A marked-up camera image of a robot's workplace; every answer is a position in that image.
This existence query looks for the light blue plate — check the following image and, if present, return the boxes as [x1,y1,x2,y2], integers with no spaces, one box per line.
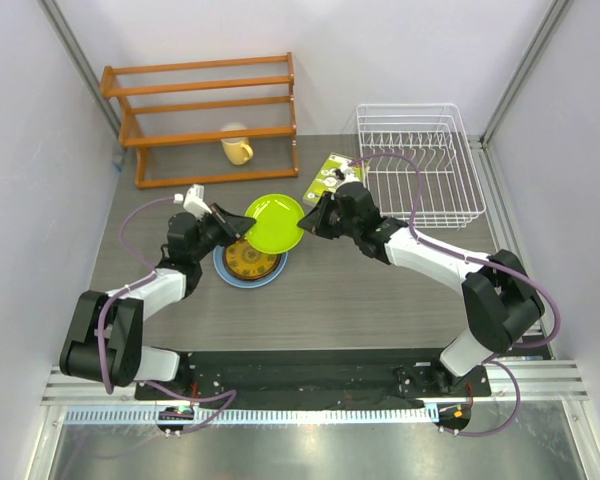
[212,243,290,290]

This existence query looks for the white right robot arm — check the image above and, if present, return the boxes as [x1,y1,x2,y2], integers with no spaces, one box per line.
[298,181,545,395]

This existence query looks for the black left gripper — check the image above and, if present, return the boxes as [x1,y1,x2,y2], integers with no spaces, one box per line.
[191,204,254,263]

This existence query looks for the green book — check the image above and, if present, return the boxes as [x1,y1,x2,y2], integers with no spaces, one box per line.
[302,153,368,207]

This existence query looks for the yellow patterned plate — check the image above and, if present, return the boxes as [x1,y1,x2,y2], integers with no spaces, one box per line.
[221,239,282,282]

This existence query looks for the slotted cable duct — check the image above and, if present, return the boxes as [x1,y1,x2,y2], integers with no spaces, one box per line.
[64,404,439,426]

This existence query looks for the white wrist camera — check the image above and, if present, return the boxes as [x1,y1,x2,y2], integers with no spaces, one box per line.
[334,164,363,190]
[173,184,212,219]

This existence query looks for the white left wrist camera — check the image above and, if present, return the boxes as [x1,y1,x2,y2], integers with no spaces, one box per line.
[173,184,212,219]

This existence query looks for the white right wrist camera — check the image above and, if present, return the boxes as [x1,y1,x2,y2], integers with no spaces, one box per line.
[334,164,363,190]

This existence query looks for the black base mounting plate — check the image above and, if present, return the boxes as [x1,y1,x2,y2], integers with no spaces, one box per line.
[165,348,491,411]

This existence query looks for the lime green plate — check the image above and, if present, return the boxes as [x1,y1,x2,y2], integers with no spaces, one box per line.
[245,193,304,254]

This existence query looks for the white wire dish rack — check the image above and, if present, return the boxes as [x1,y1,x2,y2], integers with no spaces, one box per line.
[356,103,486,229]

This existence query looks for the orange wooden shelf rack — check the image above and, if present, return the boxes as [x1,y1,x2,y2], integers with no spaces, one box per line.
[99,53,300,189]

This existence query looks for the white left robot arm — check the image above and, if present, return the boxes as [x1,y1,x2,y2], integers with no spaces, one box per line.
[59,204,256,399]

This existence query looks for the yellow mug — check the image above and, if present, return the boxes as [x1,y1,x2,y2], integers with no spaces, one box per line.
[221,123,254,166]

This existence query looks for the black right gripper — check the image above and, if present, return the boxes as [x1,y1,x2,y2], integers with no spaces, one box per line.
[298,191,359,240]

